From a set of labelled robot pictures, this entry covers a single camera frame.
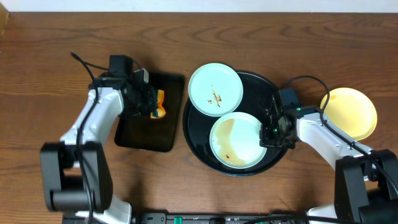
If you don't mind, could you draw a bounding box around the black rectangular tray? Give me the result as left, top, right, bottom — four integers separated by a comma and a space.
114, 72, 185, 152

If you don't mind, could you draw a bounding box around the black camera cable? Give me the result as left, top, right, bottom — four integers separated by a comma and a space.
279, 75, 398, 197
70, 51, 109, 224

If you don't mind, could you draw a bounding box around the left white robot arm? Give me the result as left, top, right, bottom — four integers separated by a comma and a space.
40, 68, 157, 223

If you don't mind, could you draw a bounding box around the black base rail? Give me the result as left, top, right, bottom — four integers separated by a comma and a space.
61, 204, 352, 224

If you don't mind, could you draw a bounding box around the right black camera cable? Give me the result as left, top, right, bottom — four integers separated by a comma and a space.
279, 75, 398, 197

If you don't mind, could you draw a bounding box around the light blue plate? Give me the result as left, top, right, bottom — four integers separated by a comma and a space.
188, 63, 243, 117

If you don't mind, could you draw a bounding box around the green and yellow sponge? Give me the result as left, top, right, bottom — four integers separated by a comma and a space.
150, 90, 166, 119

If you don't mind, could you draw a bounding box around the yellow plate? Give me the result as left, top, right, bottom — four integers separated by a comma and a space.
325, 88, 377, 141

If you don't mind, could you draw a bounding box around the left black camera cable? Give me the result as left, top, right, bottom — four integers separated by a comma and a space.
70, 51, 109, 224

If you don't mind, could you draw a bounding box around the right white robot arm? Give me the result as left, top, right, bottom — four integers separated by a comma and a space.
259, 106, 397, 223

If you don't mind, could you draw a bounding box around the pale green plate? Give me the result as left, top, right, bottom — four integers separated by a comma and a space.
209, 112, 267, 169

